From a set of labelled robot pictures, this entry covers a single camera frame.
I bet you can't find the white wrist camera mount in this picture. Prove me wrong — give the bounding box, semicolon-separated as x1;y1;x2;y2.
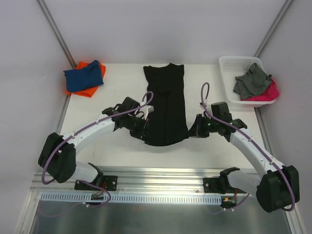
199;102;212;118
142;105;154;120

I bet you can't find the black t shirt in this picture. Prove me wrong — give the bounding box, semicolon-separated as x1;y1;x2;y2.
143;63;189;147

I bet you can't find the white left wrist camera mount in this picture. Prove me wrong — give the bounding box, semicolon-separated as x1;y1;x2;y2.
142;105;154;120

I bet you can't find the grey green t shirt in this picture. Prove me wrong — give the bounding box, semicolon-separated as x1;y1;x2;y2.
233;63;272;100

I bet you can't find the corner aluminium post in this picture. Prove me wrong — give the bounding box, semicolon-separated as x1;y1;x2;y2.
254;0;295;58
36;0;77;68

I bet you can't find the white slotted cable duct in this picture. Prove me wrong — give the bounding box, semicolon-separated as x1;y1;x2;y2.
40;192;221;205

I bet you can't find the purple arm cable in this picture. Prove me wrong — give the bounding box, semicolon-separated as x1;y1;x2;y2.
41;91;155;208
199;82;296;212

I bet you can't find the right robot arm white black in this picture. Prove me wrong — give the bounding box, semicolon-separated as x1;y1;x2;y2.
189;102;300;213

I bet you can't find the blue t shirt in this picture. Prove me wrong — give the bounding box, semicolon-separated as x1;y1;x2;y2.
63;59;105;93

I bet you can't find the pink t shirt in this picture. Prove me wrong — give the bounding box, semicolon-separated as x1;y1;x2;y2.
245;79;279;102

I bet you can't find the left corner aluminium post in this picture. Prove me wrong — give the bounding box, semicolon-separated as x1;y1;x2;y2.
36;0;77;68

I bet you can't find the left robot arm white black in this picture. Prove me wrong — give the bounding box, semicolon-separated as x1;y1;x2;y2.
38;97;154;189

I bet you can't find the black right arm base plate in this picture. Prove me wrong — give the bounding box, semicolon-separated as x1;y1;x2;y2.
203;176;246;195

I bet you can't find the aluminium mounting rail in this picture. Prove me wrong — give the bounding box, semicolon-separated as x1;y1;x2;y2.
29;165;293;196

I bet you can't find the white plastic laundry basket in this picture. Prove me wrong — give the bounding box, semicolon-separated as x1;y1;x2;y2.
219;56;279;107

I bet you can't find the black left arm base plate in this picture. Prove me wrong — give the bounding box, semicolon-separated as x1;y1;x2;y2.
74;175;118;191

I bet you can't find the right corner aluminium post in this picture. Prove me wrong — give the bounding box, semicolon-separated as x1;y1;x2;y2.
254;0;295;58

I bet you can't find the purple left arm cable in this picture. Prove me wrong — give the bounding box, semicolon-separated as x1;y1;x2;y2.
41;91;155;208

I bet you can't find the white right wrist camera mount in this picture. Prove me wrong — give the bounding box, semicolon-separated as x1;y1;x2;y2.
199;102;212;118

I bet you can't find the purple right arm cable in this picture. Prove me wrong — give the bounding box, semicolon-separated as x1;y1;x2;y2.
199;82;296;212

